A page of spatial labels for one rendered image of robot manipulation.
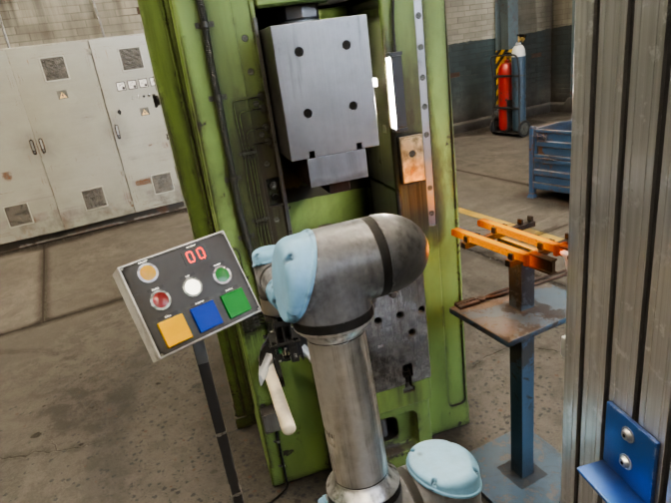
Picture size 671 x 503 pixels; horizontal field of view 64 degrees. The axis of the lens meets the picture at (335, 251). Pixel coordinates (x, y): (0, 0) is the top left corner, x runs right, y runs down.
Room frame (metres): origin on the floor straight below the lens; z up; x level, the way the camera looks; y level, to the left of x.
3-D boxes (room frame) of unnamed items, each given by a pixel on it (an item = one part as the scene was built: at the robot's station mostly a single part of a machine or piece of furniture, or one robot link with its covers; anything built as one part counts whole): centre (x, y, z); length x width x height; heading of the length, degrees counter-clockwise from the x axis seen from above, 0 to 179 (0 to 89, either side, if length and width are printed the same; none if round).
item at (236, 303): (1.47, 0.32, 1.01); 0.07 x 0.05 x 0.07; 129
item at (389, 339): (1.94, -0.05, 0.69); 0.56 x 0.38 x 0.45; 14
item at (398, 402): (1.94, -0.05, 0.23); 0.55 x 0.37 x 0.47; 14
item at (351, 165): (1.92, 0.00, 1.32); 0.42 x 0.20 x 0.10; 14
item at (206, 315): (1.40, 0.40, 1.01); 0.07 x 0.05 x 0.07; 129
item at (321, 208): (2.24, 0.04, 1.37); 0.41 x 0.10 x 0.91; 104
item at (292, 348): (1.11, 0.15, 1.07); 0.09 x 0.08 x 0.12; 10
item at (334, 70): (1.93, -0.04, 1.56); 0.42 x 0.39 x 0.40; 14
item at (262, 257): (1.11, 0.15, 1.23); 0.09 x 0.08 x 0.11; 17
